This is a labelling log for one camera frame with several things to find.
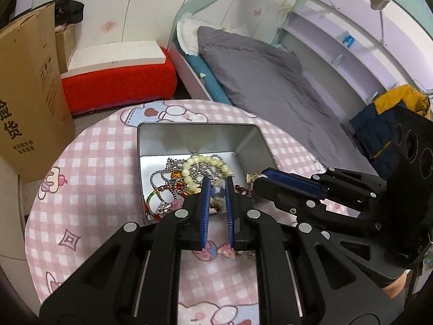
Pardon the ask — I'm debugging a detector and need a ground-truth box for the grey bead bracelet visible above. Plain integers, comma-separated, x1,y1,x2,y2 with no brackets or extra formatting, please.
210,176,227,214

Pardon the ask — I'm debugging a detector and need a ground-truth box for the small brown cardboard box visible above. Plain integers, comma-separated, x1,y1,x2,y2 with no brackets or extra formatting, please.
54,24,77,74

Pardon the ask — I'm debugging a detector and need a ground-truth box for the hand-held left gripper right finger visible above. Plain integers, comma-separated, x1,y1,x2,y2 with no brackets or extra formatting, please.
224,176,400,325

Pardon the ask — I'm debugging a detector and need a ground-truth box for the amber bead bracelet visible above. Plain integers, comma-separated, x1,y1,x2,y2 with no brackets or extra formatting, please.
170,172,186,192

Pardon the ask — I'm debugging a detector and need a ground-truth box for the white pillow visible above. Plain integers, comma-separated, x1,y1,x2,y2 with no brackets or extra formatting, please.
176,17,251,56

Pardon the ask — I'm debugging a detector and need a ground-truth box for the grey blanket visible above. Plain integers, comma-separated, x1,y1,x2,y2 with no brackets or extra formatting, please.
196,25,379,177

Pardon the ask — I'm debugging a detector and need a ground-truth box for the pink checked cartoon tablecloth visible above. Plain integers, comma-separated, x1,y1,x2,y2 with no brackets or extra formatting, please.
24,99,364,325

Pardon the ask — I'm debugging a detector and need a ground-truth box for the lilac wall shelf unit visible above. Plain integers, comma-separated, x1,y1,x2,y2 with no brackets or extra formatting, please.
277,0,433,109

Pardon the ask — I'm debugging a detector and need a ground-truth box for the grey metal tin box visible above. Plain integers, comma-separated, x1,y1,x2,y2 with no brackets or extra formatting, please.
137,122,275,224

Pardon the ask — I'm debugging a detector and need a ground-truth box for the yellow and navy jacket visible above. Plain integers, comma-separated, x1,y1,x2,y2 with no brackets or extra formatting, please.
349,84,432,178

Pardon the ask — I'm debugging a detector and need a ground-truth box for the pink charm bracelet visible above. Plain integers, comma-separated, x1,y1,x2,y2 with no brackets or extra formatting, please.
216,242,258,261

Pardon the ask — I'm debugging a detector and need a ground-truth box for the teal bed sheet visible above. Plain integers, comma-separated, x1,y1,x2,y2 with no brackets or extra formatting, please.
188,54,233,106

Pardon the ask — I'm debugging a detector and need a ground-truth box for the white wardrobe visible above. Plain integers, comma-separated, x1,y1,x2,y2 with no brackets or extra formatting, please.
20,0,217,61

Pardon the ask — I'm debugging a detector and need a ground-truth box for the red stool with white top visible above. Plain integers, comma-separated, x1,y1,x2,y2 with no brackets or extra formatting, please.
60,40,179,115

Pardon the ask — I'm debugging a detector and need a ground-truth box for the large brown cardboard box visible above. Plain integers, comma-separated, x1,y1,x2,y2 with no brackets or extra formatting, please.
0,3,76,183

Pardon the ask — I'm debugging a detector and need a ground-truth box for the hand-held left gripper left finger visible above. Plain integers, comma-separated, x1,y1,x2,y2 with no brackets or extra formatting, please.
39,176,212,325

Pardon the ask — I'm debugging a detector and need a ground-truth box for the person's right hand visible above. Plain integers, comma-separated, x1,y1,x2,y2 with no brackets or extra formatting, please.
382,270,406,299

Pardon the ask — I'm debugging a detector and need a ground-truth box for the cream pearl bead bracelet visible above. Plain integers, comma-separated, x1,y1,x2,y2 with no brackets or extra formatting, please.
181,155,232,193

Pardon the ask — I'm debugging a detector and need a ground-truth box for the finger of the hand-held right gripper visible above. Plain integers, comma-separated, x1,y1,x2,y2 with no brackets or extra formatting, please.
262,167,388,211
253,176,385,237

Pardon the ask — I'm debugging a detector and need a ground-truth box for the black bag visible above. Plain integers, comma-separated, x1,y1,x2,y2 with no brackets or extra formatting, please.
54,0,85,27

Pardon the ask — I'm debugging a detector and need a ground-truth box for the silver chain with pink charm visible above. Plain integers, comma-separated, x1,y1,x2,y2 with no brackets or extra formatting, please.
149,157,190,214

